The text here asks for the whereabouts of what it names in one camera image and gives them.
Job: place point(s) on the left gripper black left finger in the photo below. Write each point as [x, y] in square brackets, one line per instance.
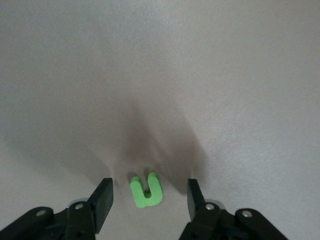
[102, 202]

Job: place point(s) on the large table cover mat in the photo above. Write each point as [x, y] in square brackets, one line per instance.
[160, 75]

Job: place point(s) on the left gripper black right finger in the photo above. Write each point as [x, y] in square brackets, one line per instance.
[196, 207]

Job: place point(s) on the green foam letter u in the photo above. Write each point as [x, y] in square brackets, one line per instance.
[137, 195]

